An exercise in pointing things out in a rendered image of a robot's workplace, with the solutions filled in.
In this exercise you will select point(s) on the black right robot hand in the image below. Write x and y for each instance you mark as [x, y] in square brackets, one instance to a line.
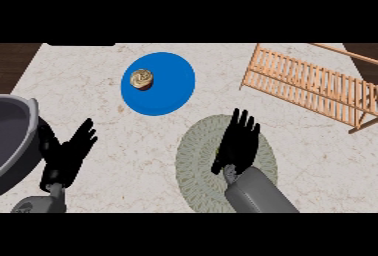
[240, 146]

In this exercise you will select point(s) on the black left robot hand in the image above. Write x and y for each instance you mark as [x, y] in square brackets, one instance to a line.
[68, 155]

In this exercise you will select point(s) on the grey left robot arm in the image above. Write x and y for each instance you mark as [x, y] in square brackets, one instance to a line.
[43, 201]

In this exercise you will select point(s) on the green pear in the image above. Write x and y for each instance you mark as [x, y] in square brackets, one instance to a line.
[218, 152]

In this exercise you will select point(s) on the round woven beige placemat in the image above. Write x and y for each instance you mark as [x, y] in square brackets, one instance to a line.
[197, 166]

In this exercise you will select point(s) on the wooden slatted tiered shelf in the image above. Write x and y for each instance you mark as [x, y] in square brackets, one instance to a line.
[315, 83]

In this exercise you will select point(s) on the grey metal pot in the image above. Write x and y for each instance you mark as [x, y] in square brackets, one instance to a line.
[15, 133]

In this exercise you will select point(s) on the blue round plate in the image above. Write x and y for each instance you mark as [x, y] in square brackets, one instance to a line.
[159, 84]

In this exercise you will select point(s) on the frosted cupcake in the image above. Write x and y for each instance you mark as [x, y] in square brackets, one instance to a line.
[142, 79]

